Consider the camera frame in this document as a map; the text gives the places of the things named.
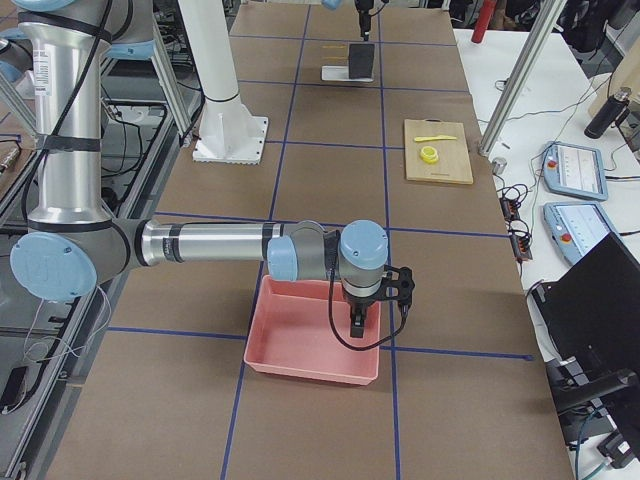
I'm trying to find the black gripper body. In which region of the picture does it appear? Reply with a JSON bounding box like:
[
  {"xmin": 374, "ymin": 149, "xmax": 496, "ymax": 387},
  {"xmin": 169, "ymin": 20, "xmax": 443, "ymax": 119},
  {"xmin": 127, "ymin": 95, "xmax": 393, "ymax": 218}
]
[
  {"xmin": 343, "ymin": 292, "xmax": 375, "ymax": 325},
  {"xmin": 354, "ymin": 0, "xmax": 373, "ymax": 19}
]

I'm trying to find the grey cleaning cloth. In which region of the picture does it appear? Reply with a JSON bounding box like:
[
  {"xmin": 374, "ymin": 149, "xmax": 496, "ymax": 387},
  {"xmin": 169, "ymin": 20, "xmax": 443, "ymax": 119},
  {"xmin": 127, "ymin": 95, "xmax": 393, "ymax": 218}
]
[{"xmin": 348, "ymin": 42, "xmax": 375, "ymax": 81}]

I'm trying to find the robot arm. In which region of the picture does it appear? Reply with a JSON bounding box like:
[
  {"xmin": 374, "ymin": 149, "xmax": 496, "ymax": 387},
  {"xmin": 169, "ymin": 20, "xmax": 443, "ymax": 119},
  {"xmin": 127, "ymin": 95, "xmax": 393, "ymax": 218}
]
[{"xmin": 10, "ymin": 1, "xmax": 391, "ymax": 338}]

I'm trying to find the black water bottle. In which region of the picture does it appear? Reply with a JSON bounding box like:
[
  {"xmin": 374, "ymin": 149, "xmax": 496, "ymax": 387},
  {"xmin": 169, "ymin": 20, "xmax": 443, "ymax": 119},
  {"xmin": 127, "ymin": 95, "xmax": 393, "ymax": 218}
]
[{"xmin": 584, "ymin": 87, "xmax": 632, "ymax": 139}]

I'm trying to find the pink plastic bin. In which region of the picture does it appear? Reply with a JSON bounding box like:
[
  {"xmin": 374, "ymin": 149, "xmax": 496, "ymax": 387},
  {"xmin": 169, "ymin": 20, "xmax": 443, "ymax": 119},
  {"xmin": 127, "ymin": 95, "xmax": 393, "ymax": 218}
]
[{"xmin": 244, "ymin": 275, "xmax": 381, "ymax": 385}]

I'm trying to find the white rectangular tray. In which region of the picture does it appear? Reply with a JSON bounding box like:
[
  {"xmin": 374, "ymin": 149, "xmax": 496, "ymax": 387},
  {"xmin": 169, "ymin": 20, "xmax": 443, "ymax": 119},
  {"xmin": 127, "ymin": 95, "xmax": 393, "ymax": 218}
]
[{"xmin": 321, "ymin": 65, "xmax": 373, "ymax": 83}]

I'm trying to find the yellow plastic knife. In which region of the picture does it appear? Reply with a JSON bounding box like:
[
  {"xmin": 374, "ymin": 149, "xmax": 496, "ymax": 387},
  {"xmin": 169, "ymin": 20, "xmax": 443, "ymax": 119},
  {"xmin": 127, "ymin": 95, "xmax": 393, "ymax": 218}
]
[{"xmin": 413, "ymin": 134, "xmax": 458, "ymax": 143}]

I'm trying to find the yellow lemon slice toy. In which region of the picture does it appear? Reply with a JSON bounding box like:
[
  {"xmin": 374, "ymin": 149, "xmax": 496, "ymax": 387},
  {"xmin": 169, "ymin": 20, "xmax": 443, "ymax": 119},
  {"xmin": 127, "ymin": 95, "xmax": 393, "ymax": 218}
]
[{"xmin": 419, "ymin": 145, "xmax": 439, "ymax": 164}]

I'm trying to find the wooden cutting board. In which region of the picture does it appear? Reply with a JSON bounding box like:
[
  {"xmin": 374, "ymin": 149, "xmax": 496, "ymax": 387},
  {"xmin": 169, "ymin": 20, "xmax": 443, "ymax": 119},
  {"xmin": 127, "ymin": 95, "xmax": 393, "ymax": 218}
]
[{"xmin": 404, "ymin": 119, "xmax": 474, "ymax": 185}]

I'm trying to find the black monitor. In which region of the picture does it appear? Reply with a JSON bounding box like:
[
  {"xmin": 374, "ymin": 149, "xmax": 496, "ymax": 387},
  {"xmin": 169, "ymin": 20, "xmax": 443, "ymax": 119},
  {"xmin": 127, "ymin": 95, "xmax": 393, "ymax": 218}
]
[{"xmin": 533, "ymin": 234, "xmax": 639, "ymax": 449}]

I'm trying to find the right teach pendant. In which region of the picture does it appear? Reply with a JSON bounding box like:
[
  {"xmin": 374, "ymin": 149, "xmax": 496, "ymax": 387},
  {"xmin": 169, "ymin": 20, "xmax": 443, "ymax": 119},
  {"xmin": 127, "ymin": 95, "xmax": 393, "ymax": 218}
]
[{"xmin": 543, "ymin": 201, "xmax": 619, "ymax": 265}]

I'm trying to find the teach pendant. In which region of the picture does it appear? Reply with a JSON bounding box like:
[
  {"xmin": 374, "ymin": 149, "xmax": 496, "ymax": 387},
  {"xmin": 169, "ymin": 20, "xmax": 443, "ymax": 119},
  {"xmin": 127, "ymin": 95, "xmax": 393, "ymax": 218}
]
[
  {"xmin": 543, "ymin": 201, "xmax": 619, "ymax": 265},
  {"xmin": 542, "ymin": 142, "xmax": 608, "ymax": 201}
]

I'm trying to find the left teach pendant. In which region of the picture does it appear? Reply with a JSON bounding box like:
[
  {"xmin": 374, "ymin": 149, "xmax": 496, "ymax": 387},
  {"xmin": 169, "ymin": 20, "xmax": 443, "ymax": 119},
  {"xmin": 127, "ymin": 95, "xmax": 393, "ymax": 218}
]
[{"xmin": 542, "ymin": 142, "xmax": 608, "ymax": 201}]

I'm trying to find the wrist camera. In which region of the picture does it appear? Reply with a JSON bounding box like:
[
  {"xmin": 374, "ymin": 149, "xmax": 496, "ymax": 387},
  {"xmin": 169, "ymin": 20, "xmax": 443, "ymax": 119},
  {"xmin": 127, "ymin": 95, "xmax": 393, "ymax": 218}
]
[{"xmin": 380, "ymin": 265, "xmax": 415, "ymax": 313}]

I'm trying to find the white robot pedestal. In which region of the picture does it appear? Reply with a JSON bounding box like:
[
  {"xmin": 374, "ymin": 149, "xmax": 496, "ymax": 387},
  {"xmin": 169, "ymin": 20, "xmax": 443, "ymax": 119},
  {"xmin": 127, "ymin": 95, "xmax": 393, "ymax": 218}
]
[{"xmin": 179, "ymin": 0, "xmax": 269, "ymax": 165}]

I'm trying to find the aluminium frame post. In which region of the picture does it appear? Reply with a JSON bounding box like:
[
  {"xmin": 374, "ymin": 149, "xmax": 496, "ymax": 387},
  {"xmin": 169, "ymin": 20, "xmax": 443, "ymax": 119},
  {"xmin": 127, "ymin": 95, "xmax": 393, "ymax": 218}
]
[{"xmin": 478, "ymin": 0, "xmax": 567, "ymax": 157}]

